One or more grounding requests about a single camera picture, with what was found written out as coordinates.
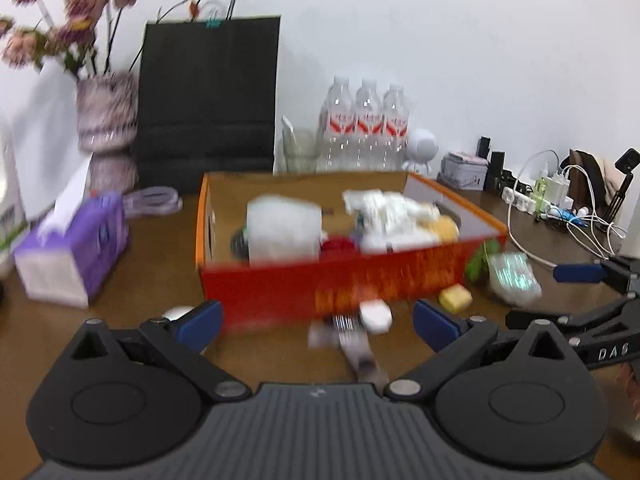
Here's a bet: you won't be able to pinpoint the black paper bag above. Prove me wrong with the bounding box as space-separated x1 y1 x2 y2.
129 0 282 196

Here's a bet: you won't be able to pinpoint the clear green striped packet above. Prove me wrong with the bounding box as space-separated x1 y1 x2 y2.
487 252 543 308

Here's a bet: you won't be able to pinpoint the white milk jug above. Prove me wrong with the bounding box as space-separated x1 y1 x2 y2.
0 115 31 278

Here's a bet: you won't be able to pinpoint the white charger block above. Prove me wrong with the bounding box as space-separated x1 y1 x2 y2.
547 172 573 211

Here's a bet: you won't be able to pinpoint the translucent plastic container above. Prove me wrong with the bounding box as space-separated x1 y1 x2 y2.
246 196 323 263

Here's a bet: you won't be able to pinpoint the white charging cable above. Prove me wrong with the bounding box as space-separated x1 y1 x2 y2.
506 149 628 268

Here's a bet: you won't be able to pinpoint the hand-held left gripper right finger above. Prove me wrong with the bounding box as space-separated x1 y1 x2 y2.
384 299 576 403

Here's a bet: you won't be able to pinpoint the black rectangular box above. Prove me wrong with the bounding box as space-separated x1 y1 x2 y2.
487 151 507 195

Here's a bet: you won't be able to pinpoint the person's right hand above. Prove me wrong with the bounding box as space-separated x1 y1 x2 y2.
617 360 640 397

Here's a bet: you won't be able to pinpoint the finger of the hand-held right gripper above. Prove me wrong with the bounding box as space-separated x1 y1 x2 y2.
552 255 640 295
506 294 640 346

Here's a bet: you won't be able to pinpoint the glass cup with spoon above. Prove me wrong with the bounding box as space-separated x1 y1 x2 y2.
281 116 321 175

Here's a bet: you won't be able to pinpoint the purple tissue pack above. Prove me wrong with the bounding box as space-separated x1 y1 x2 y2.
14 152 130 308

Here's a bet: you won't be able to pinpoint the orange red cardboard box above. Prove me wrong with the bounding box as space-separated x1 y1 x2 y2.
195 171 510 333

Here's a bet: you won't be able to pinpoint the water bottle red label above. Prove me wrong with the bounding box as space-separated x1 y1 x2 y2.
320 76 357 171
355 79 383 171
382 85 410 171

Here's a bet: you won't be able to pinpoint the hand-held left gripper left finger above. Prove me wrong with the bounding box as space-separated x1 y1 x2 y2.
65 299 252 403

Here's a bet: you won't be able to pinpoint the white charger puck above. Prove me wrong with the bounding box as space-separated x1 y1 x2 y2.
359 300 393 334

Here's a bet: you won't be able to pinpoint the white robot speaker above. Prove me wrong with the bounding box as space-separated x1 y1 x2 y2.
402 127 441 177

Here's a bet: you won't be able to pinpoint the green leaf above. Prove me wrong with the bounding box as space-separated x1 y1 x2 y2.
464 239 502 283

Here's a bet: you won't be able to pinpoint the braided black cable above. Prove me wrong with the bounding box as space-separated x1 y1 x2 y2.
307 310 391 386

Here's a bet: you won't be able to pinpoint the dark brown bag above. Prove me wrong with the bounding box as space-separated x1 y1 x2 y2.
569 149 621 213

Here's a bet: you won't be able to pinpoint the dried pink flowers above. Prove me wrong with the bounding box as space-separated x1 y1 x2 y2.
0 0 146 78

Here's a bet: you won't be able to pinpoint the yellow sponge block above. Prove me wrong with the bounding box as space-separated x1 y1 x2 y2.
438 284 474 312

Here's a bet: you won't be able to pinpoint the grey tin box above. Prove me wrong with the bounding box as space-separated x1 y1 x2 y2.
440 159 490 191

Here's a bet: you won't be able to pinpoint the white power strip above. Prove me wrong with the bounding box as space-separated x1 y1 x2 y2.
501 186 551 216

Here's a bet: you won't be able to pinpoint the coiled purple cable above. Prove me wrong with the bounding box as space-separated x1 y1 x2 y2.
122 186 183 217

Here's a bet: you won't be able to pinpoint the black phone holder stand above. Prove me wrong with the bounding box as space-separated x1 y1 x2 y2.
597 147 640 226

